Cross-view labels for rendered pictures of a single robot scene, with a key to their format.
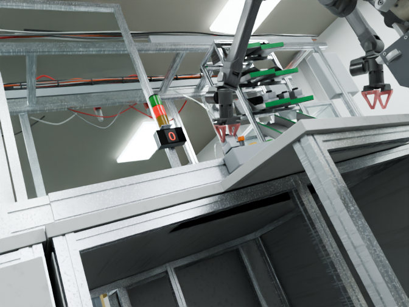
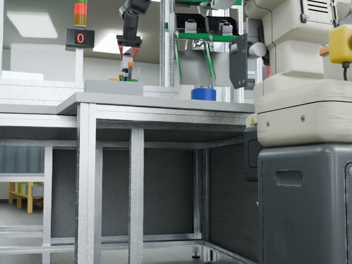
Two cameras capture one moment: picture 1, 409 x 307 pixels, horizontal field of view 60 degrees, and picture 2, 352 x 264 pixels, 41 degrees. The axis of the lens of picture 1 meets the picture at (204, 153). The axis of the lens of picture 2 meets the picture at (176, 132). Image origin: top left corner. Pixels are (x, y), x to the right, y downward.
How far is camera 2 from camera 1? 1.01 m
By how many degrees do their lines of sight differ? 22
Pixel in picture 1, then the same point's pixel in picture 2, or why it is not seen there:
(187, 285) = (125, 166)
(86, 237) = not seen: outside the picture
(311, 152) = (79, 117)
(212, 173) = (67, 93)
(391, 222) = not seen: hidden behind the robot
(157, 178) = (15, 85)
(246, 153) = (97, 87)
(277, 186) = (114, 122)
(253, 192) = not seen: hidden behind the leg
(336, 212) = (78, 164)
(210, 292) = (147, 181)
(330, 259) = (130, 194)
